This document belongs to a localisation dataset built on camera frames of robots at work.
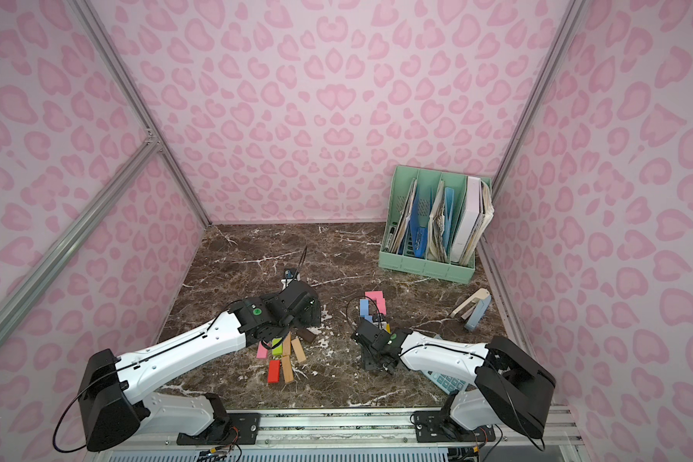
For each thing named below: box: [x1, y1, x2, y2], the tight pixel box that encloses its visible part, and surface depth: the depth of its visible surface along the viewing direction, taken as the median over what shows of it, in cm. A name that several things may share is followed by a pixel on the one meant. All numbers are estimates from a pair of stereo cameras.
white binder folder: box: [450, 176, 485, 264], surface depth 94 cm
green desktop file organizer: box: [378, 165, 492, 284], surface depth 99 cm
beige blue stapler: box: [450, 287, 492, 331], surface depth 94 cm
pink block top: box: [364, 290, 384, 303], surface depth 101 cm
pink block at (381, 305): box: [375, 298, 387, 316], surface depth 97 cm
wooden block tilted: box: [290, 336, 307, 363], surface depth 87 cm
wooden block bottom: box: [281, 355, 295, 384], surface depth 85 cm
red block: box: [267, 359, 283, 384], surface depth 84 cm
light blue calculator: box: [420, 369, 470, 395], surface depth 80 cm
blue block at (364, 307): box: [359, 298, 369, 317], surface depth 97 cm
